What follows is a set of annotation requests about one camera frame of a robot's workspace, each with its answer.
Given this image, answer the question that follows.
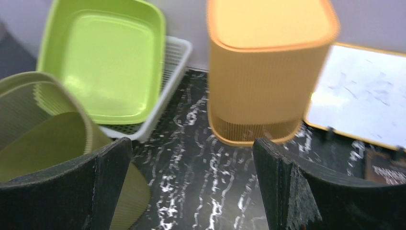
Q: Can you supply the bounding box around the lime green plastic tray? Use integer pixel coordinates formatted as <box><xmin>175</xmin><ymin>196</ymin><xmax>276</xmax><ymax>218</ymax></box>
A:
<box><xmin>36</xmin><ymin>0</ymin><xmax>166</xmax><ymax>125</ymax></box>

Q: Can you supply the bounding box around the olive green mesh basket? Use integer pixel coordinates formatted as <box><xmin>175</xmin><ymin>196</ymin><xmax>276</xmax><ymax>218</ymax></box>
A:
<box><xmin>0</xmin><ymin>71</ymin><xmax>150</xmax><ymax>230</ymax></box>

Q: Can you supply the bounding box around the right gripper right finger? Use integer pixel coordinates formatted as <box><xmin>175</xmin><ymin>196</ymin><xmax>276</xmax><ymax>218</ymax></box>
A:
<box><xmin>252</xmin><ymin>138</ymin><xmax>406</xmax><ymax>230</ymax></box>

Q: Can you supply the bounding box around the orange mesh basket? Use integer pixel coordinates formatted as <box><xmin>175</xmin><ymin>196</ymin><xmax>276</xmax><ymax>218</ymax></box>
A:
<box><xmin>206</xmin><ymin>0</ymin><xmax>340</xmax><ymax>147</ymax></box>

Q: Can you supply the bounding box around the white perforated plastic basket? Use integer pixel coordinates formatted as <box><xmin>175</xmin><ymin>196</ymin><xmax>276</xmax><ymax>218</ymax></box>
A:
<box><xmin>100</xmin><ymin>36</ymin><xmax>193</xmax><ymax>143</ymax></box>

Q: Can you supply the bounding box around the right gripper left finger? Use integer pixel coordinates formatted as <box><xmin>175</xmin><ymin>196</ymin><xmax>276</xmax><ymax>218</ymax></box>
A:
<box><xmin>0</xmin><ymin>138</ymin><xmax>132</xmax><ymax>230</ymax></box>

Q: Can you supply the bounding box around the small whiteboard with yellow frame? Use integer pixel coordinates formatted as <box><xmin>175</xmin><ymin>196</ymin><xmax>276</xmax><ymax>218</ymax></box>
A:
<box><xmin>304</xmin><ymin>43</ymin><xmax>406</xmax><ymax>150</ymax></box>

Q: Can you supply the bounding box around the dark paperback book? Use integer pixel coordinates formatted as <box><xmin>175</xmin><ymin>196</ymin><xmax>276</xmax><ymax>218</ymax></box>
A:
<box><xmin>364</xmin><ymin>147</ymin><xmax>406</xmax><ymax>185</ymax></box>

